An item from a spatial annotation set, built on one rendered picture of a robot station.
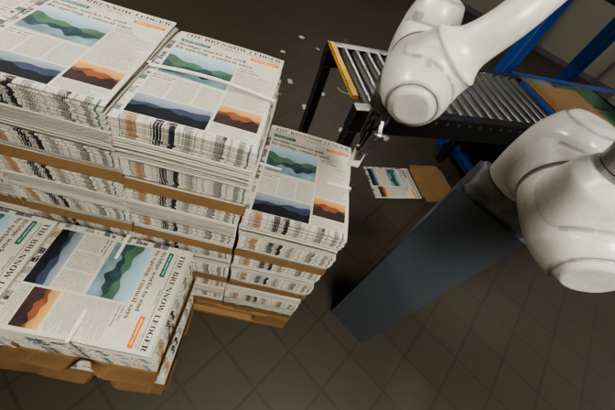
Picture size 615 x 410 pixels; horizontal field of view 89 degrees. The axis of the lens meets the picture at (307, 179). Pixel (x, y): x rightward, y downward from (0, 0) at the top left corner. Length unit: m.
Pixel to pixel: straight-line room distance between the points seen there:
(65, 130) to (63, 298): 0.43
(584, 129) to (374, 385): 1.30
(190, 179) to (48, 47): 0.39
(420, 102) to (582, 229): 0.35
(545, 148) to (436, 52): 0.39
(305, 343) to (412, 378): 0.53
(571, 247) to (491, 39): 0.36
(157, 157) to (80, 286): 0.44
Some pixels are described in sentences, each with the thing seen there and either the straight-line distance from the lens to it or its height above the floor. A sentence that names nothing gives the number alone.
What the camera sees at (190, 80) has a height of 1.06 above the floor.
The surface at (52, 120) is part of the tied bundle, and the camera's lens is 0.80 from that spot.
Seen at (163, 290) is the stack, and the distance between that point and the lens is 0.98.
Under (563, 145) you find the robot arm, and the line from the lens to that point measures 0.82.
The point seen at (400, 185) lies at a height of 0.01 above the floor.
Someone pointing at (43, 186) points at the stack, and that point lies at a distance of 1.03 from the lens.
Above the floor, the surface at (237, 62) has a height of 1.06.
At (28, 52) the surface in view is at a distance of 0.86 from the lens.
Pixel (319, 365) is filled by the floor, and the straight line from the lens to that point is 1.61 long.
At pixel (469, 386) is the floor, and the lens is 1.95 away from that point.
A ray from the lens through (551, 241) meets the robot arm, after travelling 0.68.
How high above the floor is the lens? 1.51
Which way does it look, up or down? 47 degrees down
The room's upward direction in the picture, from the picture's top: 23 degrees clockwise
